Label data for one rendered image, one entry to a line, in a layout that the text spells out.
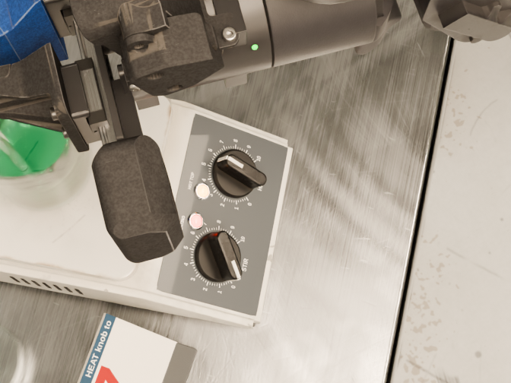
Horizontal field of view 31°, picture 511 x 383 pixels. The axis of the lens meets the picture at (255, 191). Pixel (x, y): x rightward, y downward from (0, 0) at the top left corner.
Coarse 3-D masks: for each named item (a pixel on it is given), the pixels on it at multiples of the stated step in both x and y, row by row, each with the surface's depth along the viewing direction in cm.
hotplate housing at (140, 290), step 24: (192, 120) 59; (216, 120) 60; (168, 144) 58; (168, 168) 58; (288, 168) 63; (0, 264) 57; (24, 264) 56; (144, 264) 57; (48, 288) 61; (72, 288) 58; (96, 288) 57; (120, 288) 57; (144, 288) 56; (264, 288) 61; (168, 312) 61; (192, 312) 58; (216, 312) 59
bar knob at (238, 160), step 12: (228, 156) 58; (240, 156) 60; (216, 168) 59; (228, 168) 58; (240, 168) 59; (252, 168) 59; (216, 180) 59; (228, 180) 60; (240, 180) 60; (252, 180) 59; (264, 180) 59; (228, 192) 59; (240, 192) 60
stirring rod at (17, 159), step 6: (0, 132) 46; (0, 138) 47; (6, 138) 48; (0, 144) 47; (6, 144) 48; (6, 150) 48; (12, 150) 49; (12, 156) 49; (18, 156) 50; (12, 162) 50; (18, 162) 50; (24, 162) 51; (18, 168) 51; (24, 168) 52
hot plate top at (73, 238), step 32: (160, 96) 57; (160, 128) 57; (0, 192) 56; (96, 192) 56; (0, 224) 55; (32, 224) 55; (64, 224) 55; (96, 224) 55; (0, 256) 55; (32, 256) 55; (64, 256) 55; (96, 256) 55
